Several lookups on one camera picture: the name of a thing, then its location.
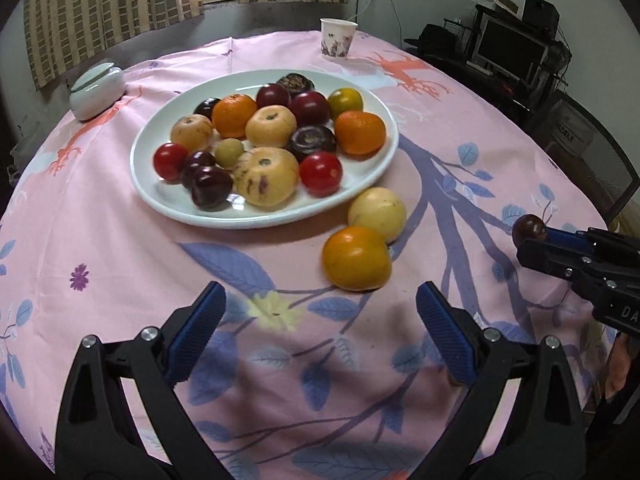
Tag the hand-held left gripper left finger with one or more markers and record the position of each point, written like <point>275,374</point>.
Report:
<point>197,330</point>

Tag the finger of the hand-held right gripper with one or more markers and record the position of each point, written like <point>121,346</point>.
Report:
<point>550,259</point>
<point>565,239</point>

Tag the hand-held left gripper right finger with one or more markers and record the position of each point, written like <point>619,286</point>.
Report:
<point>445,330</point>

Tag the small dark plum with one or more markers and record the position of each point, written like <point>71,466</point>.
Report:
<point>529,227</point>

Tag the orange-yellow tomato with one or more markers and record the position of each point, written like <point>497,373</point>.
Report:
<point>356,258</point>

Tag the pale yellow round fruit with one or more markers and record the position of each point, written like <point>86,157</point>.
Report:
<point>270,126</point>
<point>377,214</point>

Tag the dark purple plum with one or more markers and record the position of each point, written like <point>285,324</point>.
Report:
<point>195,162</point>
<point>212,187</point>
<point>206,107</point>

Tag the striped pale pepino melon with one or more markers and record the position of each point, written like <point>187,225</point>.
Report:
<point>266,177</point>

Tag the red tomato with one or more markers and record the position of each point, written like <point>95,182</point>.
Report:
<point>170,161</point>
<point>320,173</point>

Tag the white oval plate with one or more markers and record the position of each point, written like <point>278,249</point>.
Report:
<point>365,170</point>

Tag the small yellow-green fruit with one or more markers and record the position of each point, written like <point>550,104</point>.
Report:
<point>229,152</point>

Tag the large orange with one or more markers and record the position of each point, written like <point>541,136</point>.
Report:
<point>360,132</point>

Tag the dark red plum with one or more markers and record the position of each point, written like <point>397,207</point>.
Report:
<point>272,96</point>
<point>310,108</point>

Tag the small yellow-green tomato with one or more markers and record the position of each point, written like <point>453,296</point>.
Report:
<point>345,101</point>

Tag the pink floral tablecloth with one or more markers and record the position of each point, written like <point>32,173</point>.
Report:
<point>150,270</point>

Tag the black mesh chair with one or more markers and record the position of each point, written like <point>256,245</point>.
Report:
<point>590,145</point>

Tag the pale reddish round fruit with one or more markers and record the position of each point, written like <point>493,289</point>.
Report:
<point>191,132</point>

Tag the computer monitor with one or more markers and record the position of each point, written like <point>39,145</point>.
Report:
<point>510,47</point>

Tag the small orange tangerine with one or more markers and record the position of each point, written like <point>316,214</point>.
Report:
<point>234,116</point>

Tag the black speaker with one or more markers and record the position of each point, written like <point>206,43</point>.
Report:
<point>540,14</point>

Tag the black hat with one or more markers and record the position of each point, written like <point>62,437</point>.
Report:
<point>435,40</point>

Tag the pale green lidded jar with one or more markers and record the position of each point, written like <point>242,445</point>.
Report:
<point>97,92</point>

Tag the printed paper cup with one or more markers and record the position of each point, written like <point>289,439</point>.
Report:
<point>337,37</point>

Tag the wide checked curtain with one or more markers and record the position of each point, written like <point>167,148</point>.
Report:
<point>110,10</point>

